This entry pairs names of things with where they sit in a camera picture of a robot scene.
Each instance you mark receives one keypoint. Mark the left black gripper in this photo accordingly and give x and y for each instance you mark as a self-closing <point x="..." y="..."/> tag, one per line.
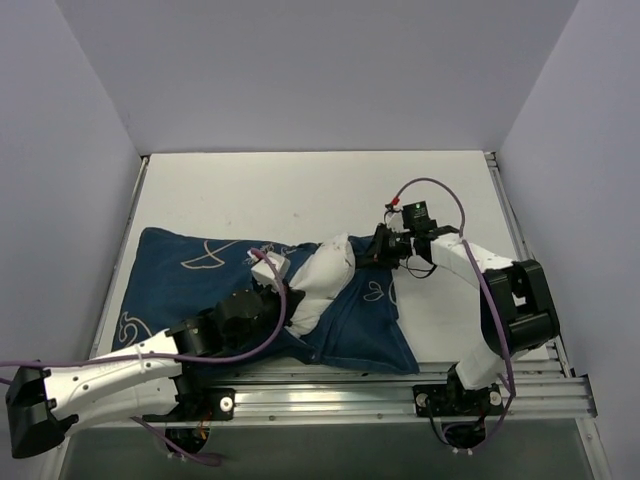
<point x="282" y="301"/>

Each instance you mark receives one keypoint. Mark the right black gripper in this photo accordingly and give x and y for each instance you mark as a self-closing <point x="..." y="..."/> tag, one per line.
<point x="378" y="245"/>

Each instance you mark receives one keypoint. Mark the white pillow insert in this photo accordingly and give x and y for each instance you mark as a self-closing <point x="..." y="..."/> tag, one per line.
<point x="322" y="277"/>

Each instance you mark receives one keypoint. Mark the blue fish-print pillowcase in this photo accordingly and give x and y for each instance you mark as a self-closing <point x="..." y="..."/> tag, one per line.
<point x="175" y="277"/>

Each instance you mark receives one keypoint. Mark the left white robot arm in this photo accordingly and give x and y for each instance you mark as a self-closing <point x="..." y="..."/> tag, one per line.
<point x="47" y="403"/>

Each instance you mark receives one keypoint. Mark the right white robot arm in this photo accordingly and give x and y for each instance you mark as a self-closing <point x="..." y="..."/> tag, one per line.
<point x="517" y="311"/>

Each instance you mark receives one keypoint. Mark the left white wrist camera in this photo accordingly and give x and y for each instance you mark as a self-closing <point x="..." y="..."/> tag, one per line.
<point x="267" y="268"/>

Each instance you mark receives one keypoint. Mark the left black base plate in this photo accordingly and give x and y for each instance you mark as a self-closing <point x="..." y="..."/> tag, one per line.
<point x="217" y="404"/>

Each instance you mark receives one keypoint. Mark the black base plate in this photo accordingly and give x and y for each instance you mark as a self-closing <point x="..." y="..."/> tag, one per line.
<point x="443" y="401"/>
<point x="217" y="404"/>

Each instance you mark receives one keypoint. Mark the aluminium mounting rail frame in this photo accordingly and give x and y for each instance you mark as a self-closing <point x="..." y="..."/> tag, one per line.
<point x="295" y="421"/>

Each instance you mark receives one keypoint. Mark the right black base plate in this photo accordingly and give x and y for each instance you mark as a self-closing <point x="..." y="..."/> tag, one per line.
<point x="443" y="401"/>

